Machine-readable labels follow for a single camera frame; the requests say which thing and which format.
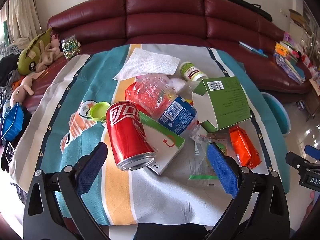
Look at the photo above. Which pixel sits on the red plastic wrapper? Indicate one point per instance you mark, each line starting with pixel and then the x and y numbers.
pixel 130 92

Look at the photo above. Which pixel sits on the blue and white booklet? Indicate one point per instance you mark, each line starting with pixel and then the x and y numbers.
pixel 252 48

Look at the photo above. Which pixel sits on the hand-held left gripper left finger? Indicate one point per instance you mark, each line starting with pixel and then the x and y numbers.
pixel 92 165

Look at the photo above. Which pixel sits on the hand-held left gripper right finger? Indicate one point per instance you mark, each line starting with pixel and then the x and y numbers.
pixel 222 167

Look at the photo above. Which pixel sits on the green plush toy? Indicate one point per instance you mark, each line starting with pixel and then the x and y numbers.
pixel 31 55

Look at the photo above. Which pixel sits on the black bag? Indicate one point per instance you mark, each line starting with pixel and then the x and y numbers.
pixel 247 6

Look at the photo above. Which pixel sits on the clear wrapper with green print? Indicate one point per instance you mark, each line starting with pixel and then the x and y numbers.
pixel 200 165

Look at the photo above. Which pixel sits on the green plastic lid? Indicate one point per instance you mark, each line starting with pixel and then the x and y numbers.
pixel 98 111

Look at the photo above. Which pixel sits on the red soda can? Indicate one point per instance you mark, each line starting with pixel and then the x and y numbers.
pixel 127 140

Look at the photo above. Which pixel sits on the person's right hand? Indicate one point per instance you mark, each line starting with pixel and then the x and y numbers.
pixel 312 212

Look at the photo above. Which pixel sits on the dark red leather sofa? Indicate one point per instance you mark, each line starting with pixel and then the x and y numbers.
pixel 165 17

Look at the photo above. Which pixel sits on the white paper towel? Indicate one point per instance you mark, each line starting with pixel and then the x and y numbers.
pixel 147 62

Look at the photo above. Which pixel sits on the pile of colourful books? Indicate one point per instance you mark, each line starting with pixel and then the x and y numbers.
pixel 290 60

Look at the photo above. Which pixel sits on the pile of dark clothes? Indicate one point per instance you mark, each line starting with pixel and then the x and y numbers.
pixel 7 67

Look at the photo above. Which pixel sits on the blue plastic basket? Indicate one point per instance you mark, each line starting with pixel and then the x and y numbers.
pixel 12 122

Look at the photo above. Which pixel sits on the orange snack packet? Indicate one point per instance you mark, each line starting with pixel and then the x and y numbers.
pixel 243 147

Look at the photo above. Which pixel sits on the crushed clear plastic bottle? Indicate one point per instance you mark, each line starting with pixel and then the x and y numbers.
pixel 175 112

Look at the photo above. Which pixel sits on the white carton with green stripe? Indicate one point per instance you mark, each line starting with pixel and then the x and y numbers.
pixel 165 150

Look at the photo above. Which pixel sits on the cream curtain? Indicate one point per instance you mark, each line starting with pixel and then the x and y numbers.
pixel 23 12

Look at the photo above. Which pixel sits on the clear jar of beads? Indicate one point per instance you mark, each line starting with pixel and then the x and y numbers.
pixel 70 47

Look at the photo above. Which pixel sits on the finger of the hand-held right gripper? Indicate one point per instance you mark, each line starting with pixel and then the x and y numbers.
pixel 296 163
pixel 313 151

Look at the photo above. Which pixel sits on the pink plush toy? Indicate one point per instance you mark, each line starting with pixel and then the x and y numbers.
pixel 23 86

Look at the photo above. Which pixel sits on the green cardboard box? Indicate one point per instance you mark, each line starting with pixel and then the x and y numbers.
pixel 225 105

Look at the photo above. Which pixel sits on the cardboard boxes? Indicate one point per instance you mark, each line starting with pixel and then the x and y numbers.
pixel 300 20

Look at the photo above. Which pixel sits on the white bottle with green label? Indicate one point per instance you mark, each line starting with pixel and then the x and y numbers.
pixel 192 71

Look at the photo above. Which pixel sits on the tan rabbit plush toy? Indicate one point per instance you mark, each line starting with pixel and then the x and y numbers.
pixel 50 55

